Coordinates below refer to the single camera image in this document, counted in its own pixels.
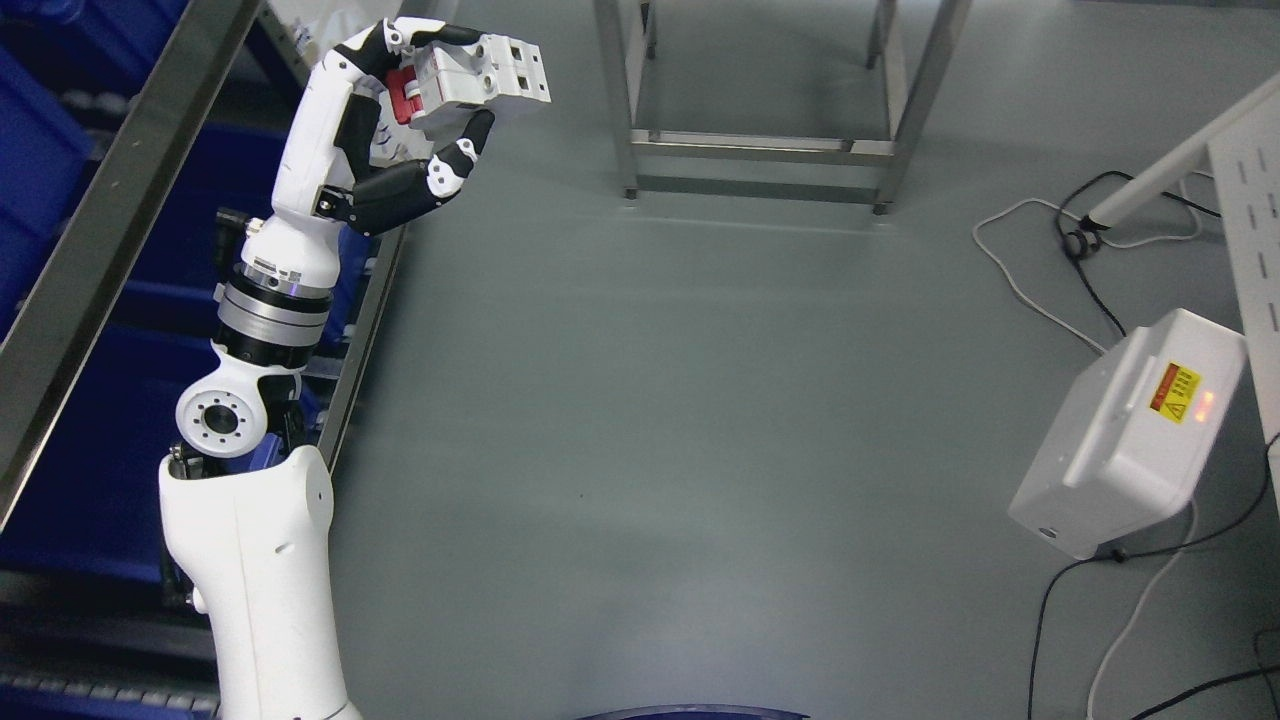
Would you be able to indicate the stainless steel table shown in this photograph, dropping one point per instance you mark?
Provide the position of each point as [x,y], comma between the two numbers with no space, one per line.
[752,99]

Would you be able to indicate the white perforated cabinet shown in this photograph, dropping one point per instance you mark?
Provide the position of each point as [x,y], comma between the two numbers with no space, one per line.
[1245,161]

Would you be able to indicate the white box device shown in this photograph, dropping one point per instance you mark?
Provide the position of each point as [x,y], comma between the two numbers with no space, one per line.
[1128,445]

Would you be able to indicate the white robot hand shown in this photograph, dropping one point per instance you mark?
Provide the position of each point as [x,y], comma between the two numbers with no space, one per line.
[316,190]

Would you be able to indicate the white red circuit breaker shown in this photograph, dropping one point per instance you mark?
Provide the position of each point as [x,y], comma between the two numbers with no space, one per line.
[442,85]

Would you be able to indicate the white slanted pole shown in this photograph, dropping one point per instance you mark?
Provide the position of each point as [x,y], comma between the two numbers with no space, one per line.
[1174,165]

